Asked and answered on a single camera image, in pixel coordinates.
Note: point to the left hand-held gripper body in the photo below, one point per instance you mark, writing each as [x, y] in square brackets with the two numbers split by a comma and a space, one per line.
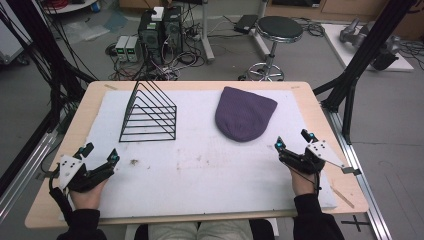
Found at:
[70, 168]

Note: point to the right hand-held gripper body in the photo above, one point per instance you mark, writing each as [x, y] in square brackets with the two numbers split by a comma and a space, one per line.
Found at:
[320, 155]

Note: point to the purple knit hat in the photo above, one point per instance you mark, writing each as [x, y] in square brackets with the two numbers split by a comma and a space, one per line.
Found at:
[244, 115]

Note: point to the person's right hand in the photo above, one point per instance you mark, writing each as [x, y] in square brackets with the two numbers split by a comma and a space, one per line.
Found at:
[301, 185]

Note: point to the person's left hand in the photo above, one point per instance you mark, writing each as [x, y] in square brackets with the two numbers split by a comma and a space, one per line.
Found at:
[87, 199]

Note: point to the thin wooden stick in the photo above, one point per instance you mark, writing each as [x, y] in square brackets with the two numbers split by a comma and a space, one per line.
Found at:
[342, 198]

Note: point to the white felt mat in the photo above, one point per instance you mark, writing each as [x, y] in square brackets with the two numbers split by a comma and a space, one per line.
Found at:
[200, 173]

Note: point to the white floor board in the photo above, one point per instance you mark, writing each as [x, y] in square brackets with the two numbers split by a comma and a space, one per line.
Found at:
[336, 43]

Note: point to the grey power supply unit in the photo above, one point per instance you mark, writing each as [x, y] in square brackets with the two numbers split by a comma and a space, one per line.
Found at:
[121, 48]
[132, 48]

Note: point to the black round stool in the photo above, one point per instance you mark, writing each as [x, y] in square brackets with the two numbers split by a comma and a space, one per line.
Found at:
[278, 28]

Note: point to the person's legs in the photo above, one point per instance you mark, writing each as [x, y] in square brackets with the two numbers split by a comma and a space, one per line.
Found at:
[200, 230]

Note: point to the black computer tower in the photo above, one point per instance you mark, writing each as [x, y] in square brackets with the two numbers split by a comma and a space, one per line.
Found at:
[172, 30]
[150, 38]

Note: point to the black flat box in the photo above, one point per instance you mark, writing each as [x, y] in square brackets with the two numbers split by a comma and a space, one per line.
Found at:
[246, 23]

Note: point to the white table stand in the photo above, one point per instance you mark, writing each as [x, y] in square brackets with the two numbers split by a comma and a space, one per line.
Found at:
[206, 33]

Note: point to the white small box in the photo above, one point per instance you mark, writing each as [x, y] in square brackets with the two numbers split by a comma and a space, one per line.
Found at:
[158, 13]

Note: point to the aluminium rail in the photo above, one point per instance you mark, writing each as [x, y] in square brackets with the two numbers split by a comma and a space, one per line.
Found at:
[26, 170]
[363, 186]

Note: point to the black metal frame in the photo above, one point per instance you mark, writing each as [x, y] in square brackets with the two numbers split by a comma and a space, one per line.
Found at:
[363, 56]
[50, 60]

